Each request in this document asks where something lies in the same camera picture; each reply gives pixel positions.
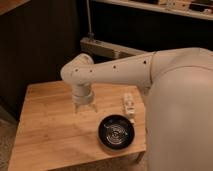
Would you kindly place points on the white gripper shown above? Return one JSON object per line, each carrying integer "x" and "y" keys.
{"x": 83, "y": 98}

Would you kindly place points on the small white bottle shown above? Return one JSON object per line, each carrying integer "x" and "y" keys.
{"x": 129, "y": 107}

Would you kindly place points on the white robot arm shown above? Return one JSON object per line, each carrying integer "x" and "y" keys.
{"x": 177, "y": 88}

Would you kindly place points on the black ceramic bowl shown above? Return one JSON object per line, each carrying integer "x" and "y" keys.
{"x": 116, "y": 132}

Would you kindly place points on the wooden table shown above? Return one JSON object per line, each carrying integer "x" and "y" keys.
{"x": 51, "y": 134}

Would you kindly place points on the grey metal beam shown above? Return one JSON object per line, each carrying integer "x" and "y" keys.
{"x": 108, "y": 50}

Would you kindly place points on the metal pole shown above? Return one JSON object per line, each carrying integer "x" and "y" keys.
{"x": 90, "y": 31}

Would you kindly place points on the wooden shelf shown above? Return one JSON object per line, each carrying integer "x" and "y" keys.
{"x": 186, "y": 8}

